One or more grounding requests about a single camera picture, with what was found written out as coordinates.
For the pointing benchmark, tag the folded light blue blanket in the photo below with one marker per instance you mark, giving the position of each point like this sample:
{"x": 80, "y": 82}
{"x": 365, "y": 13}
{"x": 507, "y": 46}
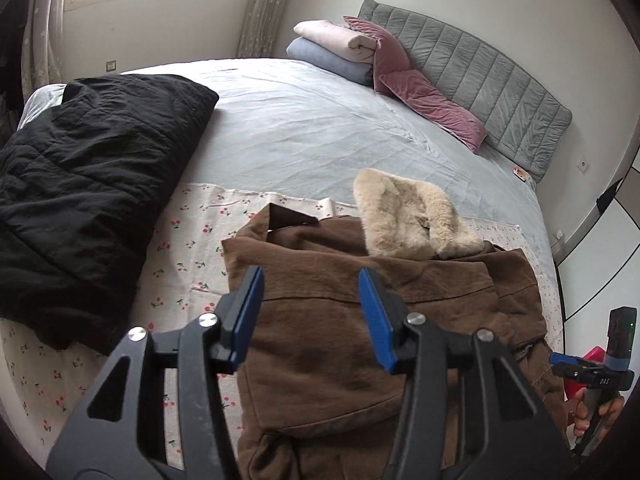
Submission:
{"x": 301, "y": 49}

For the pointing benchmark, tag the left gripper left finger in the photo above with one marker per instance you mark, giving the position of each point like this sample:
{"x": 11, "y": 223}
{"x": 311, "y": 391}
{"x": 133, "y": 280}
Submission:
{"x": 117, "y": 430}

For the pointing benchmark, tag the pink velvet pillow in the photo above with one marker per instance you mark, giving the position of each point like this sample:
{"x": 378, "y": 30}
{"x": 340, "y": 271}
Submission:
{"x": 390, "y": 56}
{"x": 414, "y": 90}

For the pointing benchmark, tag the folded cream blanket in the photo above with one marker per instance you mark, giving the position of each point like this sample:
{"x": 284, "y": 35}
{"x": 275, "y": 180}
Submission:
{"x": 342, "y": 41}

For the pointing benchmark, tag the black quilted jacket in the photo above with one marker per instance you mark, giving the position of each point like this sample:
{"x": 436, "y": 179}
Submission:
{"x": 82, "y": 187}

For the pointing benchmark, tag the cherry print white cloth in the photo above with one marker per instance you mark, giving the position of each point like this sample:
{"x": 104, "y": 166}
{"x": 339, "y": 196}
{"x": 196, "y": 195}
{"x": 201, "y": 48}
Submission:
{"x": 184, "y": 276}

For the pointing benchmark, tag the small orange white packet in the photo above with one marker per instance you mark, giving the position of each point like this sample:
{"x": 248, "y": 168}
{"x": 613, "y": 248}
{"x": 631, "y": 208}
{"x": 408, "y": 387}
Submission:
{"x": 521, "y": 174}

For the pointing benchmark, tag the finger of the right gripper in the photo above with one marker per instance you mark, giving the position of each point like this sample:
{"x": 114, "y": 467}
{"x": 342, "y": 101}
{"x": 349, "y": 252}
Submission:
{"x": 560, "y": 358}

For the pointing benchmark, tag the white wall socket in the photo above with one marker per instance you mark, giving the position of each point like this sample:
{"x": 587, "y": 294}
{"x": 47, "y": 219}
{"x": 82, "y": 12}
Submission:
{"x": 582, "y": 165}

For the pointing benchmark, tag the brown coat with fur collar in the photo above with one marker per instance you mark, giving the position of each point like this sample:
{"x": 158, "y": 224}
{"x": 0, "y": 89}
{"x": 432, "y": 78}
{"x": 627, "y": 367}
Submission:
{"x": 316, "y": 403}

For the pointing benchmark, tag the grey blue bed sheet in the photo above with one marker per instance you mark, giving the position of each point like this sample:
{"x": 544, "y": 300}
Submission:
{"x": 288, "y": 127}

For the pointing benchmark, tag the pink velvet pillow back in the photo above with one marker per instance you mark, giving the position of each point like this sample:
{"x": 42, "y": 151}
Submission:
{"x": 390, "y": 56}

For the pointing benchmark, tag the pink velvet pillow front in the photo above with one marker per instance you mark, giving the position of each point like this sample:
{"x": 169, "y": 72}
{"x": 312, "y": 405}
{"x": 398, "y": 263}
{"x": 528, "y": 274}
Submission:
{"x": 414, "y": 90}

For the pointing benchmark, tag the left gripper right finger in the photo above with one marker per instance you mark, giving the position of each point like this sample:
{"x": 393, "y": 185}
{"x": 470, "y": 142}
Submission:
{"x": 468, "y": 412}

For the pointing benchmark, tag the grey patterned curtain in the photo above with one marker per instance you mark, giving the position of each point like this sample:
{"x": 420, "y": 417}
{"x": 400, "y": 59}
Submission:
{"x": 260, "y": 28}

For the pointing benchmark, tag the left side light curtain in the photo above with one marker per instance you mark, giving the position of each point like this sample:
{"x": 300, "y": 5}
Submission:
{"x": 41, "y": 60}

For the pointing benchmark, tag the grey quilted headboard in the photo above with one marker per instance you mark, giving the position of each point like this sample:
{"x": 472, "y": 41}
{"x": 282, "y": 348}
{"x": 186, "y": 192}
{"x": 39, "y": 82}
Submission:
{"x": 524, "y": 122}

